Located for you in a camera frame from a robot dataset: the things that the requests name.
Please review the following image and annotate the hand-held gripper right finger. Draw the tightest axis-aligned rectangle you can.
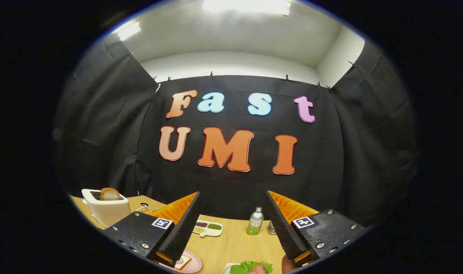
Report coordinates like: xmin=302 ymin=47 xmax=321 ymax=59
xmin=264 ymin=190 xmax=370 ymax=268

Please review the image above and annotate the large ceiling light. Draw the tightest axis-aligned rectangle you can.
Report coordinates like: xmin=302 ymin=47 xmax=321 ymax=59
xmin=203 ymin=0 xmax=293 ymax=16

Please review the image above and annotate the white toaster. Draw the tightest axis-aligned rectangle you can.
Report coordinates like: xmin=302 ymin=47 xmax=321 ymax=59
xmin=81 ymin=189 xmax=132 ymax=229

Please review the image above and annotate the toasted bread slice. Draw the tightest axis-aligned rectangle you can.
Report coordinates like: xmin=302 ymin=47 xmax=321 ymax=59
xmin=100 ymin=188 xmax=121 ymax=201

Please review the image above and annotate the black backdrop cloth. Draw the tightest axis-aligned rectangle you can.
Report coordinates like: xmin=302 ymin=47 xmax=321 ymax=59
xmin=54 ymin=38 xmax=420 ymax=229

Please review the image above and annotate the small ceiling light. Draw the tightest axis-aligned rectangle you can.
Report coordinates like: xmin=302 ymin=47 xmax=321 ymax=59
xmin=117 ymin=22 xmax=141 ymax=41

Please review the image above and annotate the white bread slice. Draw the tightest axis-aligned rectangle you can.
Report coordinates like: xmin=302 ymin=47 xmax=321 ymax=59
xmin=174 ymin=255 xmax=192 ymax=271

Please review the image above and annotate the pink plate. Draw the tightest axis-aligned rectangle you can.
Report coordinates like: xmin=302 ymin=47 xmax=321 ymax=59
xmin=159 ymin=249 xmax=202 ymax=274

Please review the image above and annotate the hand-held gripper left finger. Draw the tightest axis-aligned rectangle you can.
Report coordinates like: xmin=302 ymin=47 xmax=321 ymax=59
xmin=102 ymin=191 xmax=201 ymax=268

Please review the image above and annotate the green label metal bottle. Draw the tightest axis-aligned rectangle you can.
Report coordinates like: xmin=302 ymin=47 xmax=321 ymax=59
xmin=247 ymin=207 xmax=264 ymax=236

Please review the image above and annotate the green lettuce leaf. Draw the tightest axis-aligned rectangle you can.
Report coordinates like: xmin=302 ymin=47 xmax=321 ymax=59
xmin=229 ymin=261 xmax=274 ymax=274

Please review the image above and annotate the white divided dish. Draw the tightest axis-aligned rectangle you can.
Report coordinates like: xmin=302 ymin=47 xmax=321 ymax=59
xmin=193 ymin=220 xmax=223 ymax=238

